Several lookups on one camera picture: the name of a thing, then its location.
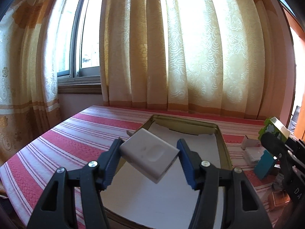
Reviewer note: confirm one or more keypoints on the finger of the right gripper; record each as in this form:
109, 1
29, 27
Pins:
274, 143

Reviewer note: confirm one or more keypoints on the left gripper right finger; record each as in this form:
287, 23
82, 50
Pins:
226, 197

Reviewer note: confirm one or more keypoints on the teal toy brick block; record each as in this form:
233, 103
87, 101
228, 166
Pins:
265, 165

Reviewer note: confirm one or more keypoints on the clear plastic box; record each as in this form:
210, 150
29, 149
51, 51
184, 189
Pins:
252, 155

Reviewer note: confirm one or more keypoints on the green toy block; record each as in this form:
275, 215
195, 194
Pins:
275, 127

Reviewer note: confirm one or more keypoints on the white power adapter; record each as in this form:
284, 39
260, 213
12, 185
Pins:
149, 154

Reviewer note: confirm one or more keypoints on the grey patterned hair clip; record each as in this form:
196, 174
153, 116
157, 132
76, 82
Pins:
277, 185

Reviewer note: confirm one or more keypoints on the brown wooden compartment box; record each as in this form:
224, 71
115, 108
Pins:
278, 200

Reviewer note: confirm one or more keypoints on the white cardboard box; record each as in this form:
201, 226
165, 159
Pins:
250, 141

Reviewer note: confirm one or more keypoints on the pink striped bedspread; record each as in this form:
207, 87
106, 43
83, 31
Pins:
84, 136

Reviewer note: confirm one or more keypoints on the gold metal tin tray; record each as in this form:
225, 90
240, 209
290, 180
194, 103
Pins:
171, 176

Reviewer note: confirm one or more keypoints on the left side curtain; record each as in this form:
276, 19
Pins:
29, 95

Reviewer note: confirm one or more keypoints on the cream patterned curtain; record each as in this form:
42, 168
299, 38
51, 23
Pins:
223, 57

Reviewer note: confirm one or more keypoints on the window frame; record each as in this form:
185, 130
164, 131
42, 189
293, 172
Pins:
77, 48

